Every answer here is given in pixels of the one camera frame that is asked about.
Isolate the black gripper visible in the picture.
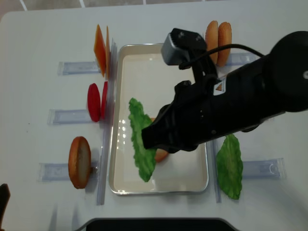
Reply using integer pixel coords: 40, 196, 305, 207
141, 58, 226, 154

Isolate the green lettuce leaf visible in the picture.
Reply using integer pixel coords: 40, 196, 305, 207
128, 98, 156, 182
216, 134, 244, 200

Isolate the right red tomato slice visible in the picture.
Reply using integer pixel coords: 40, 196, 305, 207
101, 81, 108, 120

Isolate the red tomato slice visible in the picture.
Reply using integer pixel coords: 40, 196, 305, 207
87, 83, 101, 122
101, 81, 108, 120

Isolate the left red tomato slice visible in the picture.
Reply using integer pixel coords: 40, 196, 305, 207
87, 83, 101, 122

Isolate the clear holder tomato row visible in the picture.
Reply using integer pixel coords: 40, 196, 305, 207
47, 109, 93, 125

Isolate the clear holder cheese row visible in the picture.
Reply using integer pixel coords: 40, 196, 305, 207
57, 61, 101, 76

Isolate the left orange cheese slice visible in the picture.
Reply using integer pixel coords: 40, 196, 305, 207
93, 25, 106, 77

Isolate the clear holder lettuce row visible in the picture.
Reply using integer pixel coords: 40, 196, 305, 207
243, 158, 286, 179

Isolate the round bun slice on tray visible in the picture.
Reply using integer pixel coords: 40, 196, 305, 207
149, 117, 169, 163

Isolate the white rectangular metal tray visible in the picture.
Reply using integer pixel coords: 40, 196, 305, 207
109, 43, 209, 194

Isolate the standing bun slice left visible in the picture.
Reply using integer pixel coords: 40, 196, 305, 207
68, 136, 91, 189

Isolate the black base bottom edge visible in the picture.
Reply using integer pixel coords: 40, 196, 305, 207
86, 218, 236, 231

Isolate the clear holder bun row left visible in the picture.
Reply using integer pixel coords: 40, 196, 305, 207
37, 162, 100, 182

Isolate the clear holder bun row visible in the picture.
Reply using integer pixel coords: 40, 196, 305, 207
37, 162, 100, 182
225, 52, 259, 66

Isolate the clear holder bun row right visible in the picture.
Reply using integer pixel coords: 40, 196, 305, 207
225, 52, 259, 66

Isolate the left top bun half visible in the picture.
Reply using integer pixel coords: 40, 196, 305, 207
205, 21, 218, 51

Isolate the bun half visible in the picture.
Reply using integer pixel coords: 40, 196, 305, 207
205, 21, 218, 51
217, 22, 232, 67

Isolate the right top bun half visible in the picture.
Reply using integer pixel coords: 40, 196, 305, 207
217, 22, 232, 67

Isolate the brown object at left edge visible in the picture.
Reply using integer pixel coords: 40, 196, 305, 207
0, 183, 11, 231

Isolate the clear right long rail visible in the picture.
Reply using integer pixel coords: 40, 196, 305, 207
208, 140, 221, 204

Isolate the black camera cable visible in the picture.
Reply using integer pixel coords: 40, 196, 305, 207
178, 44, 264, 71

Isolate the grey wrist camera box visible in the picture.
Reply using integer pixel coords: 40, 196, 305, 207
161, 28, 207, 65

